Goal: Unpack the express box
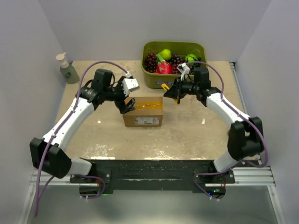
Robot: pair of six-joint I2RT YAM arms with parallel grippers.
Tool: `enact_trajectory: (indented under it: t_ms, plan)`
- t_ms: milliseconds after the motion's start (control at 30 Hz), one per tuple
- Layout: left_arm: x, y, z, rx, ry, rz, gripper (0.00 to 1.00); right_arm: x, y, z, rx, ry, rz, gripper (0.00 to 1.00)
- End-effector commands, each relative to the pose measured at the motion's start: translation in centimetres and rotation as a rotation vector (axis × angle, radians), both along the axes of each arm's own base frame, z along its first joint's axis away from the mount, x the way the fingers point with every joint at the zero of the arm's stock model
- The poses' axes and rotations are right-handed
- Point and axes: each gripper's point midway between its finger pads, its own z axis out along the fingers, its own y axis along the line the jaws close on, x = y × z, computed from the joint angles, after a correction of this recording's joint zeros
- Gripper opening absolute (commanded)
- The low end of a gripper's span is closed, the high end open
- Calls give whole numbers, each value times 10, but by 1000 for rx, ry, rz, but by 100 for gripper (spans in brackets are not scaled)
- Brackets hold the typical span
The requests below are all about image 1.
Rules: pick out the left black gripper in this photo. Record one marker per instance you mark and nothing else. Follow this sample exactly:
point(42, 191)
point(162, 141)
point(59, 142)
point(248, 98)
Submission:
point(121, 105)

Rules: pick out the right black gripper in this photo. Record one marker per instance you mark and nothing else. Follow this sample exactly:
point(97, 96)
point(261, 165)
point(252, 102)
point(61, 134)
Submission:
point(175, 92)

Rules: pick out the yellow utility knife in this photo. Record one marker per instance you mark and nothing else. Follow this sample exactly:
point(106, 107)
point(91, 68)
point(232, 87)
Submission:
point(166, 88)

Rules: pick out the brown cardboard express box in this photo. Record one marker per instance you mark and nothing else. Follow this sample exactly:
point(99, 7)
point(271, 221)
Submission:
point(148, 112)

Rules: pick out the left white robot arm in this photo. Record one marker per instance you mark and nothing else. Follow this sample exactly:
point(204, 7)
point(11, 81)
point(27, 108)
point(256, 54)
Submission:
point(48, 154)

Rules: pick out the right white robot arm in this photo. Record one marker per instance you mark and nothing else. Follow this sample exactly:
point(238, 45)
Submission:
point(245, 138)

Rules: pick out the pink dragon fruit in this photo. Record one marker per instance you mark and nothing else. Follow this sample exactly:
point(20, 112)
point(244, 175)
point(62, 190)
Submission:
point(163, 67)

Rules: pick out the black grape bunch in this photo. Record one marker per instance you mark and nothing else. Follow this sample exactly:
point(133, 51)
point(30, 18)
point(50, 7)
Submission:
point(195, 65)

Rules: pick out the dark red grape bunch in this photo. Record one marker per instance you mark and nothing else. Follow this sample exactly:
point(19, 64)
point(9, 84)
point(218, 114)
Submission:
point(150, 63)

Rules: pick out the green round fruit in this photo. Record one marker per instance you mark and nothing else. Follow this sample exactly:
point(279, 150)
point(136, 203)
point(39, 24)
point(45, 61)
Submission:
point(190, 58)

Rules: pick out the green pear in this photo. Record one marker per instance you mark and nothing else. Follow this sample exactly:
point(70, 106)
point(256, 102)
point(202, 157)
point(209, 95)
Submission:
point(166, 54)

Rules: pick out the grey pump soap bottle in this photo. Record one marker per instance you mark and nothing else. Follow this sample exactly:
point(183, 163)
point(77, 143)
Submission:
point(67, 70)

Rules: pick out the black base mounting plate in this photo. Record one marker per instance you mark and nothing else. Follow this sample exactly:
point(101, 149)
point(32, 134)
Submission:
point(197, 176)

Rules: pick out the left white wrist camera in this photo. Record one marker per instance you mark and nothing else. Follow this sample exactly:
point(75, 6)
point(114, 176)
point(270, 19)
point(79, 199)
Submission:
point(129, 84)

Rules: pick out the aluminium frame rail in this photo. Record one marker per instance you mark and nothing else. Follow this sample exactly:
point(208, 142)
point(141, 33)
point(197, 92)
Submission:
point(251, 199)

